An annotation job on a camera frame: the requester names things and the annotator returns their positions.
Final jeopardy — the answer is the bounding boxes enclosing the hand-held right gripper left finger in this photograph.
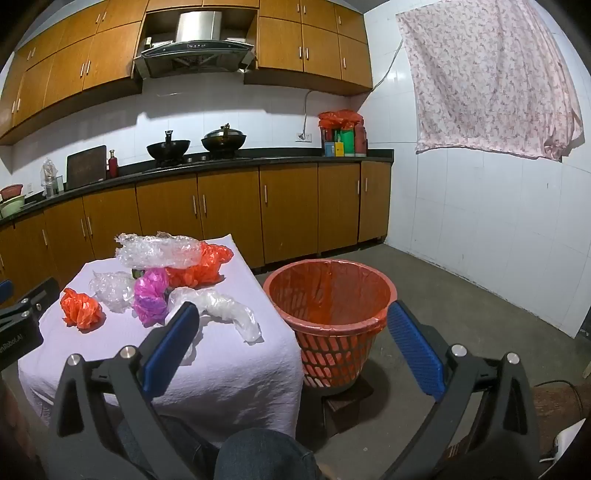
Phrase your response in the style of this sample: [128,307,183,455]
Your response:
[46,301,218,480]

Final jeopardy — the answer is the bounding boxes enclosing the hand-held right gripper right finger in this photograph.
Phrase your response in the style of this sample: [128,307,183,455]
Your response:
[383,301,541,480]

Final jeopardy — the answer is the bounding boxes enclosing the small orange plastic bag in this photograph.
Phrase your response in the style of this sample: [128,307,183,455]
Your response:
[60,287,106,330]

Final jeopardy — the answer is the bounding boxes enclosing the purple plastic bag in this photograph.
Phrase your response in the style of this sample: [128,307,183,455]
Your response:
[133,268,171,326]

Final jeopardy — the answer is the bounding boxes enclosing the long clear plastic bag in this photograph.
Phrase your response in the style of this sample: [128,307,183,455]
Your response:
[165,286,262,365]

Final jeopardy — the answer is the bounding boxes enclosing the small clear plastic bag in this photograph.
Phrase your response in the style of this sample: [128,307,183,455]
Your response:
[89,271,137,313]

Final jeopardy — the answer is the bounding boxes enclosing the large orange plastic bag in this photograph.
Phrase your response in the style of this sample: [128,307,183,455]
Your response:
[165,242,235,289]

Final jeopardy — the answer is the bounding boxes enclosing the orange plastic waste basket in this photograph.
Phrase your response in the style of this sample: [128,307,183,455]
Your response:
[262,260,398,388]

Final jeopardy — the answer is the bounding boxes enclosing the clear bubble wrap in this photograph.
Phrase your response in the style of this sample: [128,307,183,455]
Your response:
[115,232,204,269]

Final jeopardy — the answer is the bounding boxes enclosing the person's left forearm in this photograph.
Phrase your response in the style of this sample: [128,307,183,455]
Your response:
[0,369,51,480]

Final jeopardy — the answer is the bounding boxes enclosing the green basin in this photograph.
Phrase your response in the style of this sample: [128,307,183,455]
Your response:
[0,194,27,219]

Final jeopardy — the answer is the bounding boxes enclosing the dark wooden stool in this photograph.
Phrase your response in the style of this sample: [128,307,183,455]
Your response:
[323,378,376,435]

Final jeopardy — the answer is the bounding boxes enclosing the orange bin liner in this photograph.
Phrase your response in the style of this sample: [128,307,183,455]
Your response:
[263,260,398,340]

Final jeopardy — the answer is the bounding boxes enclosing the person's jeans leg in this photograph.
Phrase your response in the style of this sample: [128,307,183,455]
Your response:
[115,413,219,480]
[215,427,324,480]

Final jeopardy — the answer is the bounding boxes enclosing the clear bag with jar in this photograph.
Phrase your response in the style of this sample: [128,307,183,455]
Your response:
[41,158,64,198]

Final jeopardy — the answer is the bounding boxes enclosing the dark cutting board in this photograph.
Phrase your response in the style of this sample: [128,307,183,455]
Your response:
[66,145,108,191]

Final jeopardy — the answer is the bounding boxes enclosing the white device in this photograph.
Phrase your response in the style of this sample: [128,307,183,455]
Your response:
[540,418,587,462]

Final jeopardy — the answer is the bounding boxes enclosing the wooden base cabinets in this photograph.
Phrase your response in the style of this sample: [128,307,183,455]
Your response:
[0,159,393,305]

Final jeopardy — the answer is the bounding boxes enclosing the gas stove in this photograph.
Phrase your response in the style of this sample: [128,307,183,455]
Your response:
[143,154,252,174]

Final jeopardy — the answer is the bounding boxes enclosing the open black wok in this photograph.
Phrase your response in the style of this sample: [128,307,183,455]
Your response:
[146,130,191,162]

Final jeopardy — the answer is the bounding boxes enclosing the black wok with lid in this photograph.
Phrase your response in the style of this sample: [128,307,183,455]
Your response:
[201,123,247,153]

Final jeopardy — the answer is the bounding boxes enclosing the black countertop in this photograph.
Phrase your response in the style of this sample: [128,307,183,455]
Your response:
[0,148,395,227]

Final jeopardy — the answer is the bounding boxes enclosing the red plastic bag on containers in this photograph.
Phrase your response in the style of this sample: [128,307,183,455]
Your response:
[318,110,363,131]

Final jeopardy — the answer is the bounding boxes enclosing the pink floral hanging cloth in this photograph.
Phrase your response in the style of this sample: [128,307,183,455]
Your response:
[396,0,583,161]

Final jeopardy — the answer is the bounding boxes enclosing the steel range hood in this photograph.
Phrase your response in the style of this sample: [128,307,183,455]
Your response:
[134,10,257,79]

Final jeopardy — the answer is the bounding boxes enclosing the black cable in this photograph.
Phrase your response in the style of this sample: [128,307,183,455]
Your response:
[536,379,587,416]

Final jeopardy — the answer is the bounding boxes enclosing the wooden wall cabinets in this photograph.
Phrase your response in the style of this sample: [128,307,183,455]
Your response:
[0,0,374,146]

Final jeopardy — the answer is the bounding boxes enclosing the grey wall cable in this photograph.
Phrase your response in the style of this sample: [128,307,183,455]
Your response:
[302,39,403,138]

